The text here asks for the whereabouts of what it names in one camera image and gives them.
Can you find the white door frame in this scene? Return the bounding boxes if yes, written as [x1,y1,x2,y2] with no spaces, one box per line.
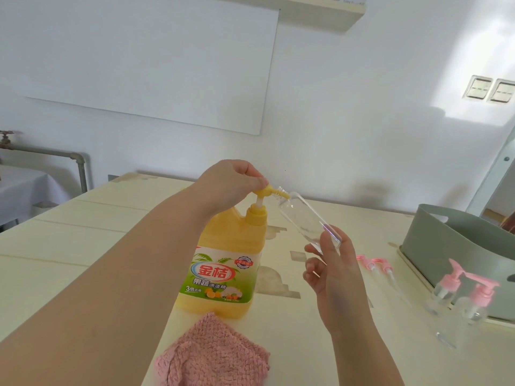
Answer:
[466,124,515,216]

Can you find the white tablecloth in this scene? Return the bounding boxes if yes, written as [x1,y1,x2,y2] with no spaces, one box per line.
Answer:
[0,164,71,226]

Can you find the grey metal pipe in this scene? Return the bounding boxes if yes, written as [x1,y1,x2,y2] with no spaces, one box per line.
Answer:
[0,144,89,194]

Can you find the person's right hand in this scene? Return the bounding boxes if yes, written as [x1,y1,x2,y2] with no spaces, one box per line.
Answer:
[303,225,375,334]

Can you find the yellow detergent jug with pump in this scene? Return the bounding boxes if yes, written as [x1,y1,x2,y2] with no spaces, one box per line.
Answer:
[173,185,290,320]

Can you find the white wall switch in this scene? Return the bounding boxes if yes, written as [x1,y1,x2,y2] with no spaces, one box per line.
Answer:
[487,78,515,104]
[462,75,494,101]

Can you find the grey-green plastic basket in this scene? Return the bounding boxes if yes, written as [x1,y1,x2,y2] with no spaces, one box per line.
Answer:
[400,203,515,322]

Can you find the person's left hand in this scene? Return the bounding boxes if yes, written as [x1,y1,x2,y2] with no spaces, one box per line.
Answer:
[197,159,269,216]

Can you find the person's left forearm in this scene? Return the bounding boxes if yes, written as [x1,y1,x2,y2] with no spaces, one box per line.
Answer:
[0,192,210,386]

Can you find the pink textured cloth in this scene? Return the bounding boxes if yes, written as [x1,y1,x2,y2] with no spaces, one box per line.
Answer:
[154,312,271,386]

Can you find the white wall board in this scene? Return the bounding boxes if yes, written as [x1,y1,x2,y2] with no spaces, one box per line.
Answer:
[24,0,279,136]

